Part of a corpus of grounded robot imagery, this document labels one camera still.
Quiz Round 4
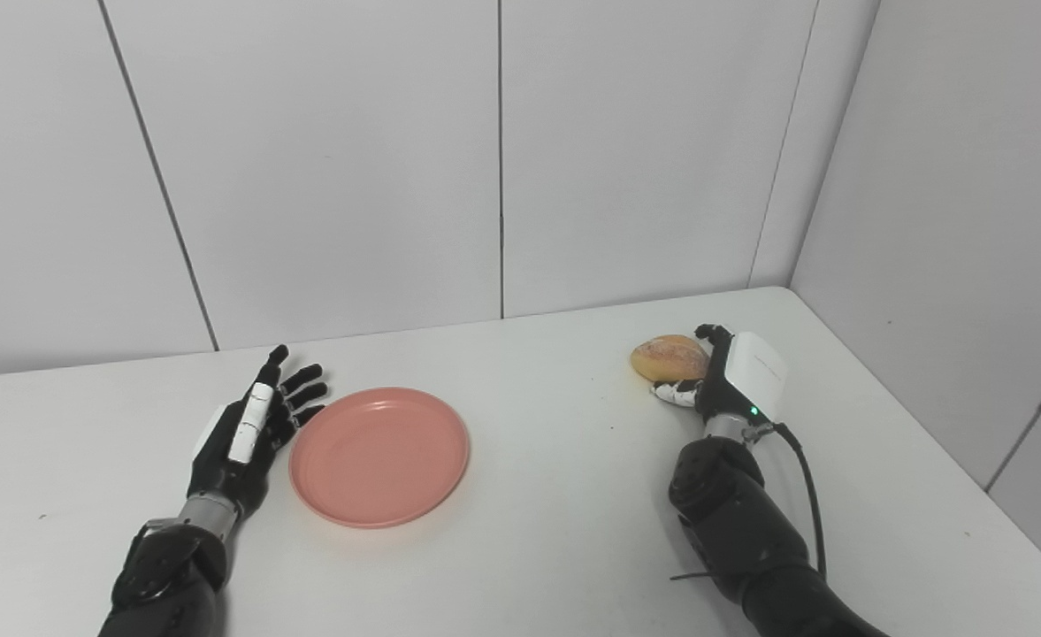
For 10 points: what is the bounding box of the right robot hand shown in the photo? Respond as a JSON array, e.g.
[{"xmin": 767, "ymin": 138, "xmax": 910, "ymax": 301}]
[{"xmin": 650, "ymin": 324, "xmax": 789, "ymax": 424}]

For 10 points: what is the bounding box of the pink round plate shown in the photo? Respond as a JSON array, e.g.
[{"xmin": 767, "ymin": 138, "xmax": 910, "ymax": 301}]
[{"xmin": 288, "ymin": 387, "xmax": 471, "ymax": 530}]

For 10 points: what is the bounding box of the golden bread roll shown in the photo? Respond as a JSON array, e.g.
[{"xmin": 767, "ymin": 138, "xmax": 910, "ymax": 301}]
[{"xmin": 631, "ymin": 334, "xmax": 711, "ymax": 385}]

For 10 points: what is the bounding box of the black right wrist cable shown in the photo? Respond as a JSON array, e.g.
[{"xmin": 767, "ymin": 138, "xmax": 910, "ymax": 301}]
[{"xmin": 746, "ymin": 423, "xmax": 831, "ymax": 583}]

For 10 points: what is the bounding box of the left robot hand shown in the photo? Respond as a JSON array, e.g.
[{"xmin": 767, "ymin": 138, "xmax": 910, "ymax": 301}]
[{"xmin": 187, "ymin": 344, "xmax": 329, "ymax": 521}]

